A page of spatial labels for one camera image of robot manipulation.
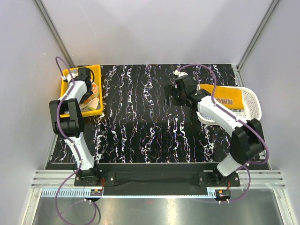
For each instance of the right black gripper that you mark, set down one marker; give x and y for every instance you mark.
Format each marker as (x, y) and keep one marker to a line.
(171, 90)

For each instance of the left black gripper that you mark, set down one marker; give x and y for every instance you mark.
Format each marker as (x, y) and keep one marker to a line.
(86, 96)

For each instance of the cream orange fox towel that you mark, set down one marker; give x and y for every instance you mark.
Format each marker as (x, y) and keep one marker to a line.
(92, 102)

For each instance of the yellow brown bear towel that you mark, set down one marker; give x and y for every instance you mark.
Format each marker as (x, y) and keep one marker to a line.
(229, 97)

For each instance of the blue white patterned towel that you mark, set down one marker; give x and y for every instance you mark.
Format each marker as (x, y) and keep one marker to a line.
(239, 112)

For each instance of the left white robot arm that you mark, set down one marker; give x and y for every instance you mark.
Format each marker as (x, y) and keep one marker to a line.
(68, 123)

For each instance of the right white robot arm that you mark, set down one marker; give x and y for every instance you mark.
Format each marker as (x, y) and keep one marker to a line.
(247, 140)

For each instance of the yellow plastic bin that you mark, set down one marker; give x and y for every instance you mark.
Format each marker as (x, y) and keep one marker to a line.
(97, 80)

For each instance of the black marble pattern mat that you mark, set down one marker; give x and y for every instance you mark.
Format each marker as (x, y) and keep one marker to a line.
(137, 127)

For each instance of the white plastic basket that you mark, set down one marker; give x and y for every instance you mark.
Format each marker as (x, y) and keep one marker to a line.
(251, 103)

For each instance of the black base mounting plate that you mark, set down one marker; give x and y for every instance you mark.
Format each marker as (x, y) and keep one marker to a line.
(159, 179)

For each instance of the aluminium frame rail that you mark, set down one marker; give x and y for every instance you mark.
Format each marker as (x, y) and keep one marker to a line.
(259, 179)

